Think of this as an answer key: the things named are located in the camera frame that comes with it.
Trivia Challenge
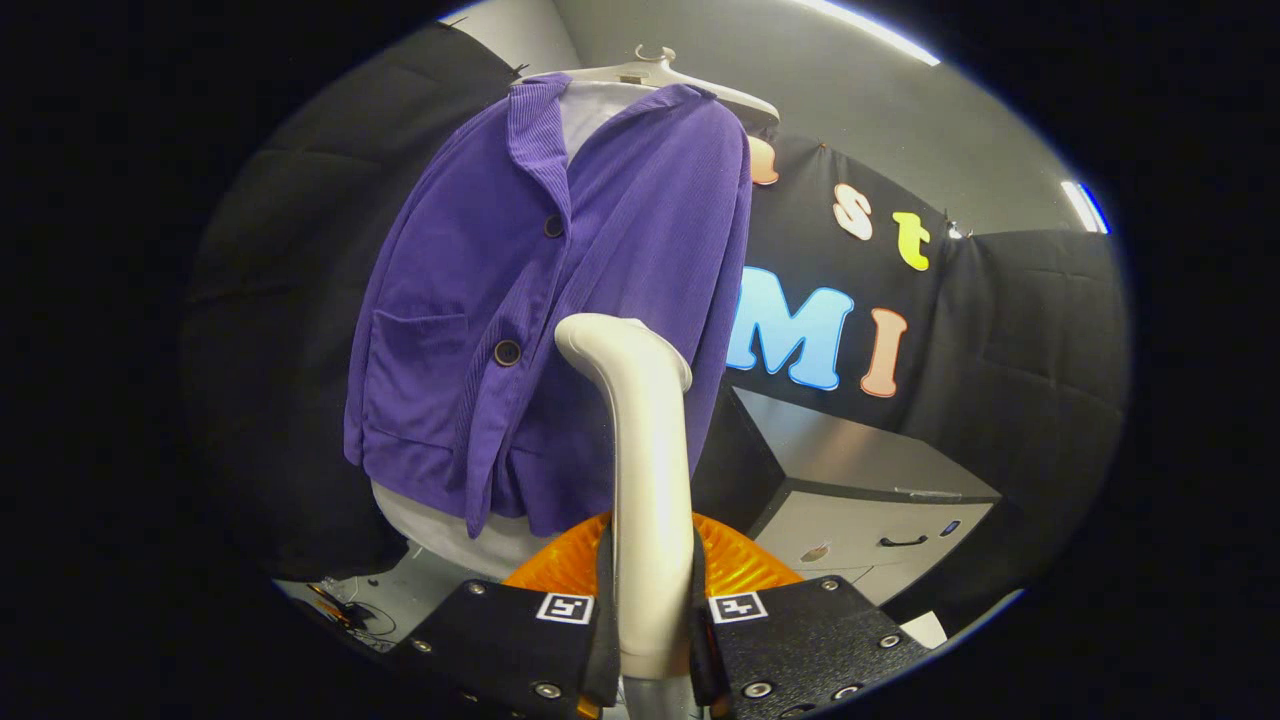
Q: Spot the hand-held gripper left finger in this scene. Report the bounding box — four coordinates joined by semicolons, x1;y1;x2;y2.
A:
385;512;621;720

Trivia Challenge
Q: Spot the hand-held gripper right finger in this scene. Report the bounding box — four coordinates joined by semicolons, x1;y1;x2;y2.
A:
688;512;931;719

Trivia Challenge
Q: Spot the white garment steamer head with hose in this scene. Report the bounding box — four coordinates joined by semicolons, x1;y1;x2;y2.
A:
554;313;701;720

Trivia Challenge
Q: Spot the purple corduroy jacket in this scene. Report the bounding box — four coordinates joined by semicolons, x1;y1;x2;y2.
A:
343;72;753;539

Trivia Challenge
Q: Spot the white shirt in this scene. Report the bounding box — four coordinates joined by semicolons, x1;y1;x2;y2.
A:
370;80;651;583

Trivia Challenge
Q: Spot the white clothes hanger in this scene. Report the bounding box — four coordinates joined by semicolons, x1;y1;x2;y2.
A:
545;44;781;126

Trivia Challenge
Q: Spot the black and orange tool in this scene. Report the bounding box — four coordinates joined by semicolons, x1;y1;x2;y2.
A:
305;583;356;631

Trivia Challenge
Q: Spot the grey cabinet with dark top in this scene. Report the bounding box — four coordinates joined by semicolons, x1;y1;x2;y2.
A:
690;380;1003;606

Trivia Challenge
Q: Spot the ceiling light panel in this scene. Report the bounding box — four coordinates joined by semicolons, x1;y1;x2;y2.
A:
1060;180;1111;236
800;0;941;66

